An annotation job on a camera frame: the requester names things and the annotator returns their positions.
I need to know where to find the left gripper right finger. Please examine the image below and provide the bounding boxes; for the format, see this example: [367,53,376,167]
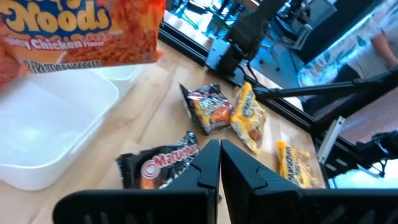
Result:
[220,139,302,224]

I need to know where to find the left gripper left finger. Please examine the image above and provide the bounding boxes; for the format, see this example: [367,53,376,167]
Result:
[164,139,221,224]

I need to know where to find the yellow Maruchan ramen packet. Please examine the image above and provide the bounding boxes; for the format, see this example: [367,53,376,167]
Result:
[275,139,326,190]
[229,82,267,156]

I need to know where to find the black Fire Noodle packet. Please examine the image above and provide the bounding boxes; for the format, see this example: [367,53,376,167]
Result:
[115,130,200,190]
[179,82,234,136]

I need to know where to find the red Saucy Noods packet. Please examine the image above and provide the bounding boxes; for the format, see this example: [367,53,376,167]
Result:
[0,0,167,91]

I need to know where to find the white plastic bin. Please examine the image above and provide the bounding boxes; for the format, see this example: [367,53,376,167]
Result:
[90,63,146,100]
[0,70,121,191]

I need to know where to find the person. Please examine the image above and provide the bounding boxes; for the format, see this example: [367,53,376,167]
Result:
[335,0,398,82]

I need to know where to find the white metal bracket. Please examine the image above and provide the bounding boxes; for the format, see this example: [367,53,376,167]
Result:
[317,116,346,164]

